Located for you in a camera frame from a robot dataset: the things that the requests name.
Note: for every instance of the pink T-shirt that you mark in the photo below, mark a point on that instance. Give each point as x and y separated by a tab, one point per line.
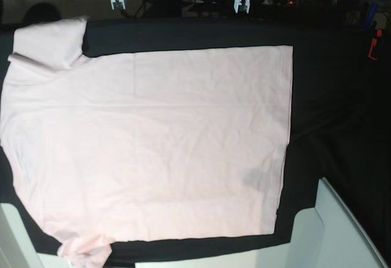
144	146

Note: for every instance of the white power strip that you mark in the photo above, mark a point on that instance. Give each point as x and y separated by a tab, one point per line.
278	2

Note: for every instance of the red clamp right edge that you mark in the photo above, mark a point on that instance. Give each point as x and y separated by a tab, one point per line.
373	44

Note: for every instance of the black table cloth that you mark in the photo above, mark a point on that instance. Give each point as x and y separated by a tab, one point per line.
340	121

